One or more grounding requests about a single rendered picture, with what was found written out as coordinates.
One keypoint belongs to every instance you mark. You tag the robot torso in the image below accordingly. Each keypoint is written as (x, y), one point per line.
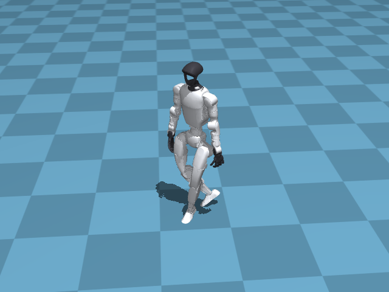
(195, 114)

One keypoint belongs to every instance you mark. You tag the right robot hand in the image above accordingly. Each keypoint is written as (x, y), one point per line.
(171, 141)

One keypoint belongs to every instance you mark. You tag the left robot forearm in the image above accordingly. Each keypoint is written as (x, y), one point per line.
(215, 138)

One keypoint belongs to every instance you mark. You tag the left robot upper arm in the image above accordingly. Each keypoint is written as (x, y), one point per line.
(211, 101)

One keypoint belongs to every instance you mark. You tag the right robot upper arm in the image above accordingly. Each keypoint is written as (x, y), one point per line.
(176, 109)

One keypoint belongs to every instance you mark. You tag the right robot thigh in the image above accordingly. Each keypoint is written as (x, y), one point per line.
(180, 154)

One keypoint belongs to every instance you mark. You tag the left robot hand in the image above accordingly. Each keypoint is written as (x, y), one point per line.
(218, 159)

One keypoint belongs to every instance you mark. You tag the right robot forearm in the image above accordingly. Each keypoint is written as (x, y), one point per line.
(173, 123)

